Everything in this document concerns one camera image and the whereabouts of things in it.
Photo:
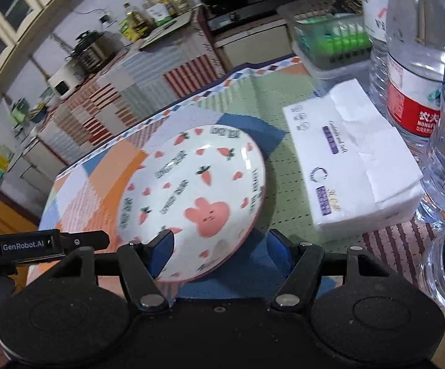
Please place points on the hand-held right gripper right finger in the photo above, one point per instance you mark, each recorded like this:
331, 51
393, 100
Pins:
280, 250

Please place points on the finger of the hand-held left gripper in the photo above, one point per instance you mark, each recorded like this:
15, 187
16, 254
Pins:
88, 239

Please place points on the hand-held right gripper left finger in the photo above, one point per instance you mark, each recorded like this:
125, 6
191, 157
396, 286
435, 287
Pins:
163, 250

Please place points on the rabbit print plate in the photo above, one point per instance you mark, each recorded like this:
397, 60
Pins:
207, 184

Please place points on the wooden chair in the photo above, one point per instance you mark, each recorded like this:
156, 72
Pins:
3, 215

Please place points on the checked patchwork tablecloth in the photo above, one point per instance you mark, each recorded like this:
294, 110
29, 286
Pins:
91, 192

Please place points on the white tissue pack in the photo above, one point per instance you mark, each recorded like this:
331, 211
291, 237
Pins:
322, 161

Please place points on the blue dish basin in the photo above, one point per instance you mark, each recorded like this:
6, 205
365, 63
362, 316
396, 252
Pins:
38, 114

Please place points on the white rice cooker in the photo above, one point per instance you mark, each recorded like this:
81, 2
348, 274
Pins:
64, 82

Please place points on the striped counter cloth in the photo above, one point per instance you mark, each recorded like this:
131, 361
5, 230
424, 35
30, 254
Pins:
149, 80

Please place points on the clear plastic container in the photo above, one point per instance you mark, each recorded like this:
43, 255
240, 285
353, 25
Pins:
315, 71

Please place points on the black pressure cooker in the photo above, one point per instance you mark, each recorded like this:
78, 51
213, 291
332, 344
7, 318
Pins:
91, 53

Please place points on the red label water bottle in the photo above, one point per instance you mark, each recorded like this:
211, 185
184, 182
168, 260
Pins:
411, 103

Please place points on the cream base cabinet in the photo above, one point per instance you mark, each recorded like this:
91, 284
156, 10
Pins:
253, 46

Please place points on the yellow seasoning packet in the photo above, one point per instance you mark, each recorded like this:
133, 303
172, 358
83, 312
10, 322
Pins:
124, 30

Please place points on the grey cutting board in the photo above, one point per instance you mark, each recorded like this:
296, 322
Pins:
168, 32

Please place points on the green plastic basket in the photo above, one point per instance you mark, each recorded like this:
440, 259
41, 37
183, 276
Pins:
338, 38

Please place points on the kitchen knife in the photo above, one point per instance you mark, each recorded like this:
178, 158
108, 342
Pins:
168, 25

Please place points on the white label oil bottle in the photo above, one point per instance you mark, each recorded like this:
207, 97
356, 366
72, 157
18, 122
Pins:
157, 11

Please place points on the white label water bottle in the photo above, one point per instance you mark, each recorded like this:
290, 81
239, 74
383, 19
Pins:
374, 27

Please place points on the black gas stove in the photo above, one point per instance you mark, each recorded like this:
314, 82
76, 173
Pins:
253, 7

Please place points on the wall power outlet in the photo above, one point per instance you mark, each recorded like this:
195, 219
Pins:
104, 18

